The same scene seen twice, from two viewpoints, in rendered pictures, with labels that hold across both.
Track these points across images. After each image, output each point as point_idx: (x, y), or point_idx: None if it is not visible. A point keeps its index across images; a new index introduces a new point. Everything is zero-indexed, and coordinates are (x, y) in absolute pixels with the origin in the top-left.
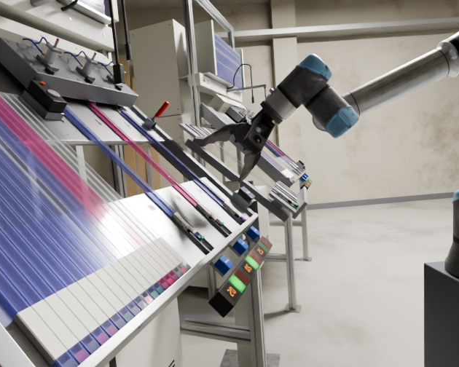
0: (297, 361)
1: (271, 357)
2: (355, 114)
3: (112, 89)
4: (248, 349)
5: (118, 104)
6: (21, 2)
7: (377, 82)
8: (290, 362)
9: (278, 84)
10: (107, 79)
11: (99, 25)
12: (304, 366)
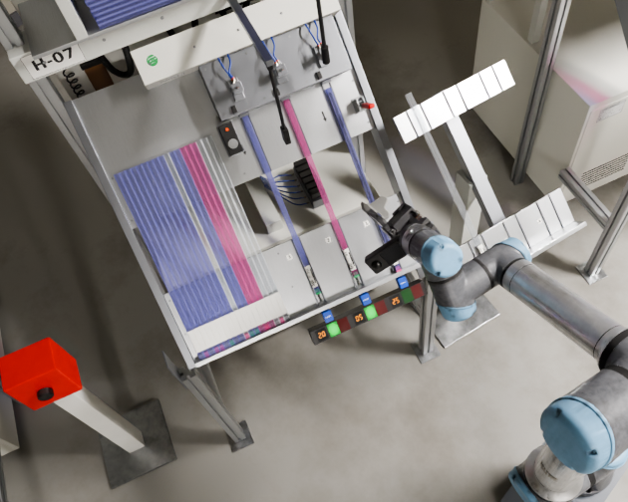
0: (507, 333)
1: (486, 310)
2: (457, 317)
3: (308, 84)
4: None
5: (323, 81)
6: (215, 3)
7: (534, 297)
8: (499, 329)
9: (415, 234)
10: (312, 54)
11: None
12: (506, 343)
